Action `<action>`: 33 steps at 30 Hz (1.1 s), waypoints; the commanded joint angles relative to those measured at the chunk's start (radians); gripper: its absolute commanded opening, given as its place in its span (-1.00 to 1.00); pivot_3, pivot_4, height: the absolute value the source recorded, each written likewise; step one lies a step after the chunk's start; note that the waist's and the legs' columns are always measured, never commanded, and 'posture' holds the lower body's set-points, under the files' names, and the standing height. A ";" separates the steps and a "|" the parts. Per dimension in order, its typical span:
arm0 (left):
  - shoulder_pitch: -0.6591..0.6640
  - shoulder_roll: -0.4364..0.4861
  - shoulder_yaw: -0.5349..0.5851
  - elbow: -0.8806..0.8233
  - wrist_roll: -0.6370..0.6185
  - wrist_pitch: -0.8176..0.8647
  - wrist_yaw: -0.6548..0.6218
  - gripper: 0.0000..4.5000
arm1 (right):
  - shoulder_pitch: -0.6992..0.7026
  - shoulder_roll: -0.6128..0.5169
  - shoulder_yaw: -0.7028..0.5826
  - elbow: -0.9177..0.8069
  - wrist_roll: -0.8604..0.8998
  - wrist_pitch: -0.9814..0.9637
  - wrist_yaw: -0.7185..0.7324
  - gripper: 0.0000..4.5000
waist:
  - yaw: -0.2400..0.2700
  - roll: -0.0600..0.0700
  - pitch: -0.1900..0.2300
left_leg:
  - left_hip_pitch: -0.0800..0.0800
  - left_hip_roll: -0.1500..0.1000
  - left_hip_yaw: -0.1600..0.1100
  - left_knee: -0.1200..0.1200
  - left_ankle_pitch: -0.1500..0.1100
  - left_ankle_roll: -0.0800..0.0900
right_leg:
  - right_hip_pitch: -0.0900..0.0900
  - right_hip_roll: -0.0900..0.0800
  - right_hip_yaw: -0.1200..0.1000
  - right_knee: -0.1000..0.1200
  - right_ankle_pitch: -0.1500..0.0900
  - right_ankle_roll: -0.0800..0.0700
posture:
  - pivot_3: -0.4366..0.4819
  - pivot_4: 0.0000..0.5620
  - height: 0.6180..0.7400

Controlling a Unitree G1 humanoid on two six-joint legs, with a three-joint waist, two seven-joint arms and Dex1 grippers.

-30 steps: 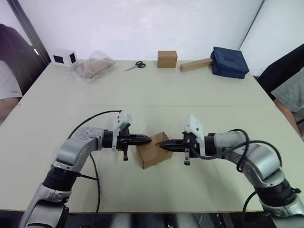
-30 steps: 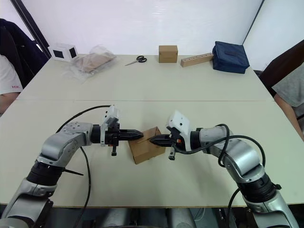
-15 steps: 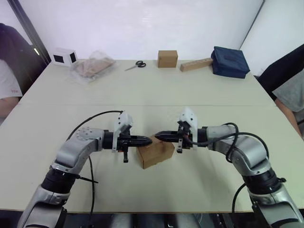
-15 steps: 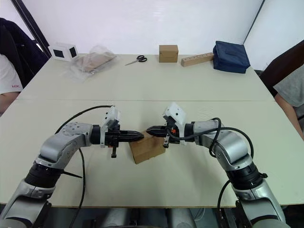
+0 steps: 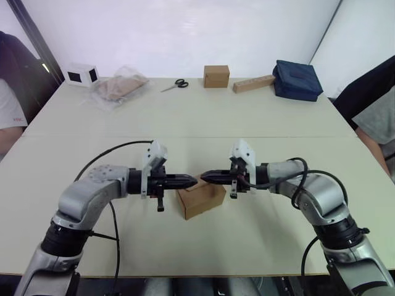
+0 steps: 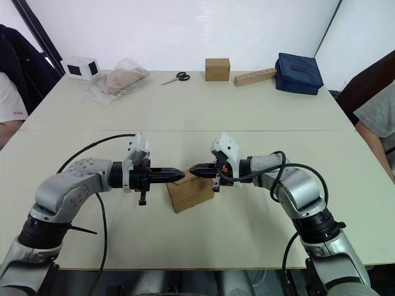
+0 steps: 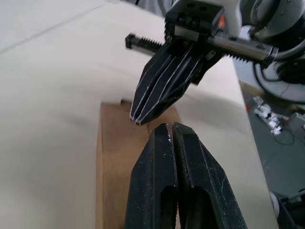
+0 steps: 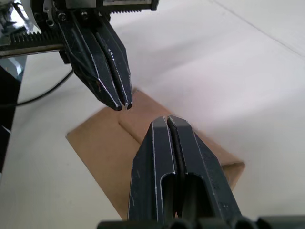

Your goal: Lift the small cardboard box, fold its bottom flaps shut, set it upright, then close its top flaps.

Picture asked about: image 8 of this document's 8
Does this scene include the small brown cardboard box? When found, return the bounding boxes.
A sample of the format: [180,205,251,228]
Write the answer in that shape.
[66,87,246,220]

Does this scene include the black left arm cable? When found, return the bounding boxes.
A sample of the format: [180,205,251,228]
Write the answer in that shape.
[13,70,75,106]

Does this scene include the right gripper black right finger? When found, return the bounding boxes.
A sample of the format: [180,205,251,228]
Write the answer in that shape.
[166,115,242,221]

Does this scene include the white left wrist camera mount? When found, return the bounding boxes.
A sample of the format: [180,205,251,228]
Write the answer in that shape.
[20,0,39,27]

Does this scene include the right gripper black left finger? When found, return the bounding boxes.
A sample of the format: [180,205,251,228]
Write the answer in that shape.
[127,116,180,222]

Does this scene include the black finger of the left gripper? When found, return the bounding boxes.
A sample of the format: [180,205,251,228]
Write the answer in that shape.
[96,17,133,111]
[56,12,124,111]

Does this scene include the dark robot torso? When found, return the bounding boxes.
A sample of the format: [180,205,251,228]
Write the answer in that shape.
[0,63,22,173]

